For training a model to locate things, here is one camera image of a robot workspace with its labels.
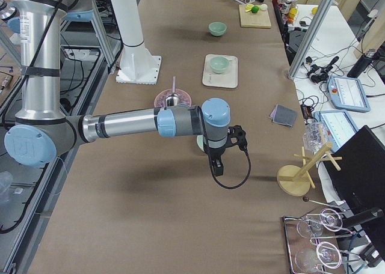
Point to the upper teach pendant tablet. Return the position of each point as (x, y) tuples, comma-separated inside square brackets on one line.
[(347, 93)]

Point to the teach pendant tablet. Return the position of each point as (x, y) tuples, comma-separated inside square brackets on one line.
[(347, 93), (340, 126)]

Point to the metal ice scoop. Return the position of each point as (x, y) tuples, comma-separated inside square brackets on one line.
[(173, 98)]

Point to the aluminium frame post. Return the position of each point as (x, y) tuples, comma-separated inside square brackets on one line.
[(305, 45)]

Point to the green lime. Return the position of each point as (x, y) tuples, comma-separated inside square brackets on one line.
[(255, 9)]

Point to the green bowl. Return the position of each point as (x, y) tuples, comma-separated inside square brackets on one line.
[(199, 140), (219, 64)]

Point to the wooden cutting board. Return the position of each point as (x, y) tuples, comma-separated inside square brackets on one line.
[(260, 19)]

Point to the wooden cup tree stand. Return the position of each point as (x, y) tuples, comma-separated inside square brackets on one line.
[(295, 180)]

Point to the white camera pole base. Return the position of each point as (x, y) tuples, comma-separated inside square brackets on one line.
[(137, 64)]

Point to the cream rectangular tray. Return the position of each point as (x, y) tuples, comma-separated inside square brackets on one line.
[(228, 79)]

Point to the wine glass rack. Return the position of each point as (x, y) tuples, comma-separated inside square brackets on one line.
[(311, 242)]

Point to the green bowl on tray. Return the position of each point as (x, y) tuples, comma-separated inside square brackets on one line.
[(219, 64)]

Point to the black water bottle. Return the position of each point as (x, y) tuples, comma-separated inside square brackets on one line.
[(362, 63)]

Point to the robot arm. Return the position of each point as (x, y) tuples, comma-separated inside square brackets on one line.
[(42, 131)]

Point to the pink bowl with ice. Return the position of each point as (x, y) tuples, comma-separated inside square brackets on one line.
[(185, 98)]

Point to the lemon slices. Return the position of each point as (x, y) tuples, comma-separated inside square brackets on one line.
[(248, 7)]

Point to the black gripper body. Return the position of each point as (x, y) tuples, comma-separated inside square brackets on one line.
[(215, 153)]

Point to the white garlic bulb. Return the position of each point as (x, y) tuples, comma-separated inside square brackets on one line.
[(263, 7)]

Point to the lower teach pendant tablet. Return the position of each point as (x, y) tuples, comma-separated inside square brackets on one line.
[(340, 126)]

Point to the grey purple folded cloth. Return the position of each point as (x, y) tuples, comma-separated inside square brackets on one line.
[(283, 116)]

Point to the green bowl end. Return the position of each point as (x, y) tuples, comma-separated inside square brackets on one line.
[(217, 29)]

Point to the black monitor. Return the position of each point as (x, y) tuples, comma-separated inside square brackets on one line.
[(360, 180)]

